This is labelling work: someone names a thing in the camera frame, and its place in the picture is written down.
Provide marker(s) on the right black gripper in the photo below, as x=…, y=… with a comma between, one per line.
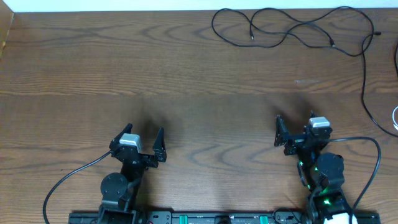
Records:
x=282, y=137

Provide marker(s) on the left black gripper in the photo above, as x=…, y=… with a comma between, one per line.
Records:
x=160, y=150

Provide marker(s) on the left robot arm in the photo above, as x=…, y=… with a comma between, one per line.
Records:
x=120, y=189

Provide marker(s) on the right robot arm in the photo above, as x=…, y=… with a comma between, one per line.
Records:
x=321, y=172

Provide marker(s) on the wooden side panel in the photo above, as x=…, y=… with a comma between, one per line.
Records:
x=6, y=19

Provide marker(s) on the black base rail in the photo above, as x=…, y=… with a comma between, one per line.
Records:
x=167, y=217

